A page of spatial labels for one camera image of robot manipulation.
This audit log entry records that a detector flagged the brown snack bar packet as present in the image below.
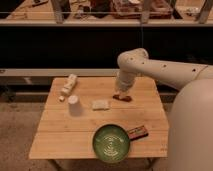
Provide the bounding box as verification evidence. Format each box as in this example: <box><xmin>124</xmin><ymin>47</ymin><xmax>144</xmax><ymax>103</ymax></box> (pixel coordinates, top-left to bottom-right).
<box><xmin>127</xmin><ymin>126</ymin><xmax>149</xmax><ymax>141</ymax></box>

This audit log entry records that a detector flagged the brown sausage-shaped object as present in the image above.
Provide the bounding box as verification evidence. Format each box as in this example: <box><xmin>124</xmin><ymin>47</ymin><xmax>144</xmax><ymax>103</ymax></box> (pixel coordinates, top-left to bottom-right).
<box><xmin>113</xmin><ymin>94</ymin><xmax>132</xmax><ymax>102</ymax></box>

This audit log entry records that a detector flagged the white paper cup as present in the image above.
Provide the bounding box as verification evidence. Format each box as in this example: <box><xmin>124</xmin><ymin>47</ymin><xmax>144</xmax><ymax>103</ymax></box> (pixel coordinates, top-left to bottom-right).
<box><xmin>68</xmin><ymin>95</ymin><xmax>82</xmax><ymax>115</ymax></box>

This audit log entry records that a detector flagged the long background shelf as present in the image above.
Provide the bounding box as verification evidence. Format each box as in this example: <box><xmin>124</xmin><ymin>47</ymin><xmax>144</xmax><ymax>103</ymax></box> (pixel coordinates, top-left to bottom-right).
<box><xmin>0</xmin><ymin>0</ymin><xmax>213</xmax><ymax>77</ymax></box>

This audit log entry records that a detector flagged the green ceramic bowl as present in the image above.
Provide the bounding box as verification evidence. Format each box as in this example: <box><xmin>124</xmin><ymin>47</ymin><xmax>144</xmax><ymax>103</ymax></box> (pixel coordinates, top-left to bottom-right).
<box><xmin>92</xmin><ymin>124</ymin><xmax>130</xmax><ymax>163</ymax></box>

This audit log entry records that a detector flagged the white sponge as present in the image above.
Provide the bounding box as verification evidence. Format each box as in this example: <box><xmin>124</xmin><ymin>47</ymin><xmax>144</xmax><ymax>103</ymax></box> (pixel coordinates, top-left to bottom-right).
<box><xmin>92</xmin><ymin>100</ymin><xmax>109</xmax><ymax>110</ymax></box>

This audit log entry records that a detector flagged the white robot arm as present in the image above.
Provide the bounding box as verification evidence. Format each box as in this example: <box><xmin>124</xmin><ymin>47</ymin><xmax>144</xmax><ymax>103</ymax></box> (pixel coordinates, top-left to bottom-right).
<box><xmin>115</xmin><ymin>48</ymin><xmax>213</xmax><ymax>171</ymax></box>

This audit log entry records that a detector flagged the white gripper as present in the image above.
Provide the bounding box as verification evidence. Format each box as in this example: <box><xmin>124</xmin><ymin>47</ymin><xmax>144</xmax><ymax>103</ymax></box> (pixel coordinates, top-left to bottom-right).
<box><xmin>115</xmin><ymin>73</ymin><xmax>135</xmax><ymax>100</ymax></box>

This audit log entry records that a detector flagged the wooden table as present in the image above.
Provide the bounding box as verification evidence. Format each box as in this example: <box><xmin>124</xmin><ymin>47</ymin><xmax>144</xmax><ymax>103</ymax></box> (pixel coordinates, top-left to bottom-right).
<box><xmin>29</xmin><ymin>77</ymin><xmax>168</xmax><ymax>159</ymax></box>

